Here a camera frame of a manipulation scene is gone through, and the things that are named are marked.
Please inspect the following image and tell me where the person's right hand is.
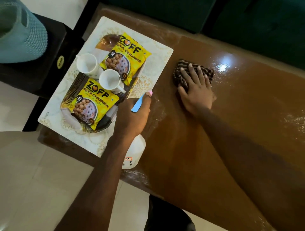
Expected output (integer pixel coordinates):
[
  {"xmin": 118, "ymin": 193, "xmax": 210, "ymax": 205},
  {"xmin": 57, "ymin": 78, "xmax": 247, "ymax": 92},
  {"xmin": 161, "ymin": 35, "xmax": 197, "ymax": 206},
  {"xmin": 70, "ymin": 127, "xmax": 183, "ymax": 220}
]
[{"xmin": 177, "ymin": 63, "xmax": 216, "ymax": 117}]

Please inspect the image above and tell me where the person's left hand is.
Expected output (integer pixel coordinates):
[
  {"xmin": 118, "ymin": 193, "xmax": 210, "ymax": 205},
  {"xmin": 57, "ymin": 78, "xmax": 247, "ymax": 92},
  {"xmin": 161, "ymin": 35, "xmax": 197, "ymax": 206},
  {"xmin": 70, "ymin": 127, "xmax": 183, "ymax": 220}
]
[{"xmin": 114, "ymin": 93, "xmax": 152, "ymax": 141}]

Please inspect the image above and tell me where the brown checkered cleaning cloth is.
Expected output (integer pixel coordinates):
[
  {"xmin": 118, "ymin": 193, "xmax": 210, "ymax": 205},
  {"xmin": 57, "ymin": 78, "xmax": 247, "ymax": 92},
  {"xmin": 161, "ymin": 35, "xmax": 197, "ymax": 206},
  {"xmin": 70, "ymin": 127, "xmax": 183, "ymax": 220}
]
[{"xmin": 173, "ymin": 59, "xmax": 214, "ymax": 92}]

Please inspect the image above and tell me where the white spray bottle blue trigger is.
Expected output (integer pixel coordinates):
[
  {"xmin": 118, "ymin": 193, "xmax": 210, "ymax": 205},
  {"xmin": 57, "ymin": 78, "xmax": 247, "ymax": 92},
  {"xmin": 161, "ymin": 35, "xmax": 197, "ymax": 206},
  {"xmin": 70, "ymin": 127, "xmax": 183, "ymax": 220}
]
[{"xmin": 122, "ymin": 90, "xmax": 153, "ymax": 170}]

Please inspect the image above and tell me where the person's right forearm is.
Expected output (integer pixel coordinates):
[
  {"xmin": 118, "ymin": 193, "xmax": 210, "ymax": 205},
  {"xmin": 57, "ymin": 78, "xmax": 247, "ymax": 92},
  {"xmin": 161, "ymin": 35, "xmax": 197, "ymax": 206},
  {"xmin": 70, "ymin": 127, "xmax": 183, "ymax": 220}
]
[{"xmin": 191, "ymin": 106, "xmax": 305, "ymax": 231}]

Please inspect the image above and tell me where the person's left forearm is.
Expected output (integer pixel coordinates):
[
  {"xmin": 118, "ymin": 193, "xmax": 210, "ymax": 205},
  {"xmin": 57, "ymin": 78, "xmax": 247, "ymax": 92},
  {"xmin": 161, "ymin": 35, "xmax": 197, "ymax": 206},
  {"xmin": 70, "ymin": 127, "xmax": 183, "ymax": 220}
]
[{"xmin": 54, "ymin": 133, "xmax": 141, "ymax": 231}]

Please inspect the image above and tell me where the white patterned tray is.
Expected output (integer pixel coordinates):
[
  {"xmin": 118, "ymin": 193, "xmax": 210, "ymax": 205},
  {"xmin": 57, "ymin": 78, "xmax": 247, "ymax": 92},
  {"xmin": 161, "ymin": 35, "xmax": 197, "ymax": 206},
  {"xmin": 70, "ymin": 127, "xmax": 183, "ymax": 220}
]
[{"xmin": 38, "ymin": 16, "xmax": 174, "ymax": 158}]

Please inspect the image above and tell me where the white cup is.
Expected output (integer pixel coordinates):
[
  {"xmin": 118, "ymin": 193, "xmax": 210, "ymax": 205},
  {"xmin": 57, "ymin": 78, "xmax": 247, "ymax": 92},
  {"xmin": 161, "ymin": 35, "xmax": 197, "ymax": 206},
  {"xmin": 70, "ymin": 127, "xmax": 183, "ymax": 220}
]
[
  {"xmin": 99, "ymin": 69, "xmax": 126, "ymax": 95},
  {"xmin": 76, "ymin": 53, "xmax": 103, "ymax": 80}
]

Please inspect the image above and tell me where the yellow snack packet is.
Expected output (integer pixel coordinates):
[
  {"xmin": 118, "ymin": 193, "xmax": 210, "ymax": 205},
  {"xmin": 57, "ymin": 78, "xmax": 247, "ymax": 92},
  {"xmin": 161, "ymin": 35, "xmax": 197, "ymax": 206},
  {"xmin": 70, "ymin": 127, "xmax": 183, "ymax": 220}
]
[
  {"xmin": 67, "ymin": 78, "xmax": 120, "ymax": 131},
  {"xmin": 100, "ymin": 33, "xmax": 152, "ymax": 86}
]

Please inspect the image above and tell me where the brown glass bowl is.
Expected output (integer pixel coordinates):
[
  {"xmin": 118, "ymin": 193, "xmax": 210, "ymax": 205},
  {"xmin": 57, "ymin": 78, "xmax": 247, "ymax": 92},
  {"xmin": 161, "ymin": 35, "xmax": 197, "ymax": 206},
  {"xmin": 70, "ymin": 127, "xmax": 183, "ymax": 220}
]
[{"xmin": 95, "ymin": 34, "xmax": 122, "ymax": 52}]

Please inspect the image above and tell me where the feather print plate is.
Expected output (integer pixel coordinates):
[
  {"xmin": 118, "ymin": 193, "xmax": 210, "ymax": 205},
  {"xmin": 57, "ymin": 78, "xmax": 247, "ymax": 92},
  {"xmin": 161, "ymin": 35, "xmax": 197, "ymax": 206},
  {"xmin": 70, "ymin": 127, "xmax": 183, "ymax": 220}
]
[{"xmin": 61, "ymin": 62, "xmax": 146, "ymax": 134}]

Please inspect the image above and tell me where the dark green sofa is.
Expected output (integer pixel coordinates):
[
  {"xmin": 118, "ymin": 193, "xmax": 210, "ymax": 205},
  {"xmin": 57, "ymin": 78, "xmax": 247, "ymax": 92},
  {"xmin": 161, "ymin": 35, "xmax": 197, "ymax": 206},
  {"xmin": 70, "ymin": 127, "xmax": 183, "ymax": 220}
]
[{"xmin": 105, "ymin": 0, "xmax": 305, "ymax": 71}]

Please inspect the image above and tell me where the black side table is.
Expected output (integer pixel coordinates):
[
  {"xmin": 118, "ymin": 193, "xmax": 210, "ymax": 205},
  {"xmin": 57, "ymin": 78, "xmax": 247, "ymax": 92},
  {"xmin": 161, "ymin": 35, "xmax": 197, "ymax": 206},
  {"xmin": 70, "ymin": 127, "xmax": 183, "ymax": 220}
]
[{"xmin": 0, "ymin": 13, "xmax": 85, "ymax": 132}]

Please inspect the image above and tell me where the person's black trouser leg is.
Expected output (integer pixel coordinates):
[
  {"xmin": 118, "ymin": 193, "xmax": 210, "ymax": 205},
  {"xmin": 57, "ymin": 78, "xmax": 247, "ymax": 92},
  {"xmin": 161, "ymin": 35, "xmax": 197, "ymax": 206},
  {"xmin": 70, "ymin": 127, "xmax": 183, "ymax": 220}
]
[{"xmin": 144, "ymin": 194, "xmax": 196, "ymax": 231}]

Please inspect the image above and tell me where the teal knitted cloth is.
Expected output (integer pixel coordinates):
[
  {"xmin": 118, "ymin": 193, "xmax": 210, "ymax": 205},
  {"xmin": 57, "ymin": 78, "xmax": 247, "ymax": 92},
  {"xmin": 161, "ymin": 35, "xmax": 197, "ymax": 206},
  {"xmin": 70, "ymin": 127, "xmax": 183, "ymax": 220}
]
[{"xmin": 0, "ymin": 0, "xmax": 48, "ymax": 64}]

